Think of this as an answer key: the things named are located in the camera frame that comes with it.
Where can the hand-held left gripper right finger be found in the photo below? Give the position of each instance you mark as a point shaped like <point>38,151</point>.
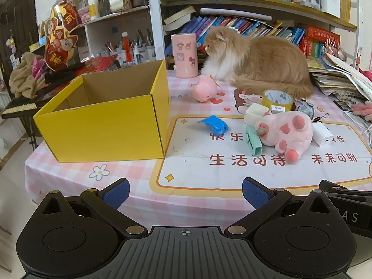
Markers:
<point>257,193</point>

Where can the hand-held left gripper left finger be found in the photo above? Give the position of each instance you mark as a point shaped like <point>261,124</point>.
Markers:
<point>116,193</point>

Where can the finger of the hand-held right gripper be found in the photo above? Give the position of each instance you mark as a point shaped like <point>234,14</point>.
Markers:
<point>343,191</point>

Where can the mint green plastic holder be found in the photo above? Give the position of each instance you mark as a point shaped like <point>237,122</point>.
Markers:
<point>253,141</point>

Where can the pink paw plush toy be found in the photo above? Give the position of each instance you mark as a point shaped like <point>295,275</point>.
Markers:
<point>287,133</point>

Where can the yellow cardboard box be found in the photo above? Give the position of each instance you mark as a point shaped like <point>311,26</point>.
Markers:
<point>101,128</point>

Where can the white power adapter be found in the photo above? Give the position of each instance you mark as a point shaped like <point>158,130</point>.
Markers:
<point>322,135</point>

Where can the eyeglasses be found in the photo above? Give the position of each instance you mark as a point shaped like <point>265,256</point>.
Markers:
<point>356,122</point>

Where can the black binder clip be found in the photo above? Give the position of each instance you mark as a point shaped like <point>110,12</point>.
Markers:
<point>319,119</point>

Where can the blue plastic packet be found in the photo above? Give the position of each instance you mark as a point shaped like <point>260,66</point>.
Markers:
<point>213,123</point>

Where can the small grey alarm clock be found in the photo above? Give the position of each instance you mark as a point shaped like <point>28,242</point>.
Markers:
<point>305,109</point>

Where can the yellow tape roll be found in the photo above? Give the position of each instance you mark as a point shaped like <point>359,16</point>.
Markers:
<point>277,104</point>

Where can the black keyboard stand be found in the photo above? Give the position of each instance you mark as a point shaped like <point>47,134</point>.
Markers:
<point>30,130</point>

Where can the pink pig toy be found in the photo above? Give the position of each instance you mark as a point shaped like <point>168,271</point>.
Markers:
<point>203,90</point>

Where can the stack of papers and magazines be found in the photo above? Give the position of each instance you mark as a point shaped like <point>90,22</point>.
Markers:
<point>334,75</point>

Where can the black electric piano keyboard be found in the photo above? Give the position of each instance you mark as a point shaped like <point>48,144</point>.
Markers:
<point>26,103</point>

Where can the black cloth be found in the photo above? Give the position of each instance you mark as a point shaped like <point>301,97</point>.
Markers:
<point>62,75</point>

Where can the red paper sheets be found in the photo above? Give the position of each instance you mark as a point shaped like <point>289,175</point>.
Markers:
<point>100,62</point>

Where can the orange fluffy cat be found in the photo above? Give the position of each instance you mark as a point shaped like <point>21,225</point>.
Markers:
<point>261,61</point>

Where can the cups of pens and brushes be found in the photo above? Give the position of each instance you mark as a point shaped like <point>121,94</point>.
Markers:
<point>142,51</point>

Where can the red tassel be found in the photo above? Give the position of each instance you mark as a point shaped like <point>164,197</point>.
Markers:
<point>127,48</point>

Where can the beige cloth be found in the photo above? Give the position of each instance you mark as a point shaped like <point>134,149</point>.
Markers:
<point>24,75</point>

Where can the red thick dictionaries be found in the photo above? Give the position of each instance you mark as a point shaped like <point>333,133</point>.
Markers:
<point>319,40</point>

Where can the pink cylinder container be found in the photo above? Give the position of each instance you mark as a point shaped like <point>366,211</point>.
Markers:
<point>184,55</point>

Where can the red fortune figure decoration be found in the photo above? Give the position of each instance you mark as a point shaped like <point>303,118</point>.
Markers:
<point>59,46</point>

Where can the row of blue books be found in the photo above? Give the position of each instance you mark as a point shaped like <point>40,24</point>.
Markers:
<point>247,29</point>

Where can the white pearl collar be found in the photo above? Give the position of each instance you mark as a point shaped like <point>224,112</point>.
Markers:
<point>234,29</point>

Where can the white cubby shelf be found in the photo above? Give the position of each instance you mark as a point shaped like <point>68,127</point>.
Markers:
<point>101,26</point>

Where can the pink small box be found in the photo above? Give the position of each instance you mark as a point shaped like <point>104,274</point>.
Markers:
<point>84,16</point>

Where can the small hanging doll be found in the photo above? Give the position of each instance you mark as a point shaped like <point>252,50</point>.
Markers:
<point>11,43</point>

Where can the white flat-lying book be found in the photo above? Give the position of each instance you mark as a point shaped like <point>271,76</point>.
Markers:
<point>177,19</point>

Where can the red gold paper decoration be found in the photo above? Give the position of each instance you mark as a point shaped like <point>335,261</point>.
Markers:
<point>69,13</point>

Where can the white yellow-label bottle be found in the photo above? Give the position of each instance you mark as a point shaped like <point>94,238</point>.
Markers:
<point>93,7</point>

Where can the white marker holder box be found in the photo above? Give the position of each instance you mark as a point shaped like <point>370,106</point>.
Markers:
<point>330,4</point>

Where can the dark wooden cabinet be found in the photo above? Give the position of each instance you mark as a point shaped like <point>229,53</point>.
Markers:
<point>17,20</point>

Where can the white shelf post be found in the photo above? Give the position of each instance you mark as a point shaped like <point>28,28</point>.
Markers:
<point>155,20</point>

